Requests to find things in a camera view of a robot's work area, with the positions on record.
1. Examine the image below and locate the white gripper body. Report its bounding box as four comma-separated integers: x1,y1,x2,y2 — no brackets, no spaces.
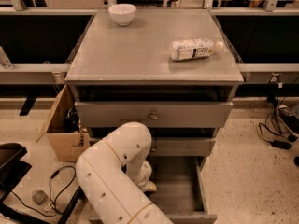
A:
125,161,152,192

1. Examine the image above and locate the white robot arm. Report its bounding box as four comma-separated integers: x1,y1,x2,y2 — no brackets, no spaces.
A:
76,122,173,224

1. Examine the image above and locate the grey open bottom drawer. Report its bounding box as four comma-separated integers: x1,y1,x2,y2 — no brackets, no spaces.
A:
89,156,218,224

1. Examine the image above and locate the grey middle drawer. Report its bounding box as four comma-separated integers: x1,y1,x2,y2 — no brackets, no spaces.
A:
86,137,215,161

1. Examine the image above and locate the grey top drawer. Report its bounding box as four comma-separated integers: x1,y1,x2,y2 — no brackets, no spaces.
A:
75,101,233,128

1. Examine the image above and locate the grey drawer cabinet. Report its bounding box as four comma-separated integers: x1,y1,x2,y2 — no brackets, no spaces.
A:
64,7,245,224

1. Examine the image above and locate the brown cardboard box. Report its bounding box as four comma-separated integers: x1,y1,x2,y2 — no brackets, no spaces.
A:
36,85,91,162

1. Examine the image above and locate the small clear plastic cup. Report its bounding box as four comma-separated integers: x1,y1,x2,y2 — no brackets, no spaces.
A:
32,190,48,205

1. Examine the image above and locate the black chair base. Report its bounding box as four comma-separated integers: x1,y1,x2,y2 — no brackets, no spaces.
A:
4,142,90,224

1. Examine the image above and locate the clear plastic water bottle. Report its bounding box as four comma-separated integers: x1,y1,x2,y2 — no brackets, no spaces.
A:
170,38,224,61

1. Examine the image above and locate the white ceramic bowl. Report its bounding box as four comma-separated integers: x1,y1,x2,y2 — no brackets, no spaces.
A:
108,4,136,26

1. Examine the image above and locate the black floor cable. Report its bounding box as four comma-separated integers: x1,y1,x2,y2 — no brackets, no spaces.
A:
10,165,78,217

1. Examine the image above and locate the black power adapter cable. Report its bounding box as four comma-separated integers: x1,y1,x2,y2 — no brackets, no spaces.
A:
257,96,299,151

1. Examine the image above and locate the grey metal railing frame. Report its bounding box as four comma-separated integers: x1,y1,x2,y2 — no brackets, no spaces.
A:
0,0,299,86

